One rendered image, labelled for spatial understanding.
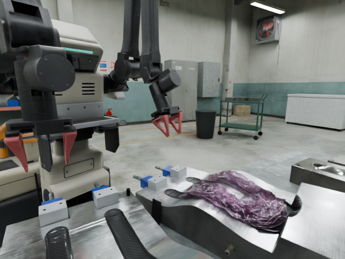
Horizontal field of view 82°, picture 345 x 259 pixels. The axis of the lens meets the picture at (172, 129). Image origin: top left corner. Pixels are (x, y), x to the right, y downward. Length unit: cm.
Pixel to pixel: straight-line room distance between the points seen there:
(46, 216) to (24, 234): 4
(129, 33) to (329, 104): 635
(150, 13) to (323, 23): 755
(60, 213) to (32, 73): 28
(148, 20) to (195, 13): 687
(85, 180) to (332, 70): 748
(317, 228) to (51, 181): 81
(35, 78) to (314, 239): 52
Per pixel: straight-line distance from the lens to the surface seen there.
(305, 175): 89
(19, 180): 112
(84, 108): 83
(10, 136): 46
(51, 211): 50
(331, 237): 47
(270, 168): 102
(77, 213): 52
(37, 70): 36
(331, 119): 685
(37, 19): 46
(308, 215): 51
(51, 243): 47
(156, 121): 72
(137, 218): 47
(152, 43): 78
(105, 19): 620
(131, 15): 87
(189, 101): 653
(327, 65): 785
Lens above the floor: 116
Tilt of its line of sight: 12 degrees down
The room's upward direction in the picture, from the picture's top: straight up
